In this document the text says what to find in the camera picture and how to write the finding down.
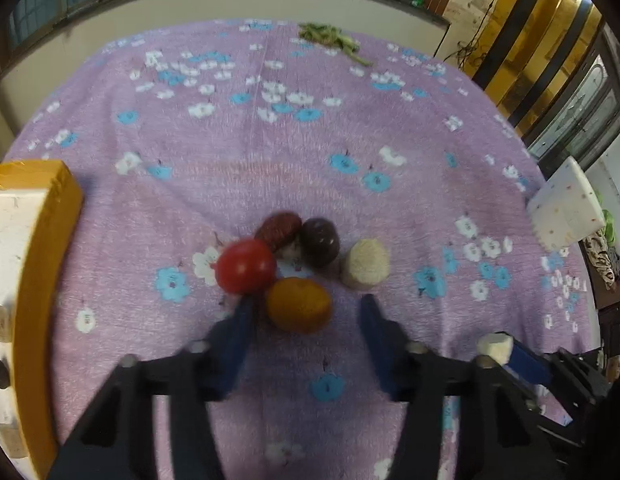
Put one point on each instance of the white dotted cup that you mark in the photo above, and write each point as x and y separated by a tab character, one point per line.
565	205

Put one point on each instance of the red tomato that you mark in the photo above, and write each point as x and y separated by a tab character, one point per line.
245	266

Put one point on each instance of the dark red fruit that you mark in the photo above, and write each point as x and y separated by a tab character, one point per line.
279	227

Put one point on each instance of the yellow door frame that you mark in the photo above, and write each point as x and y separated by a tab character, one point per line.
535	45

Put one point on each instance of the round beige fruit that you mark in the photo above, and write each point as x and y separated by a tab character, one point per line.
364	262

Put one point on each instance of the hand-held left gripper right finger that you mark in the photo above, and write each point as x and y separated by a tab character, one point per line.
385	350

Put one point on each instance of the yellow tray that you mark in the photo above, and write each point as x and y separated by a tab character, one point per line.
39	260

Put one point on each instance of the orange tangerine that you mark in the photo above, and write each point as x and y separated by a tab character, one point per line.
299	305

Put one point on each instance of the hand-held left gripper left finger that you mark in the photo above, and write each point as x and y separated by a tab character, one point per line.
229	350

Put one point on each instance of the green vegetable bunch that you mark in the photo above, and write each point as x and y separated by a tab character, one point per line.
332	39

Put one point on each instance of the dark purple fruit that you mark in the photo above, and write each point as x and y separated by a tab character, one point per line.
320	240

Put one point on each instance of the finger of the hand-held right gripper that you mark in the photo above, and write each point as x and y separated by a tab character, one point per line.
529	366

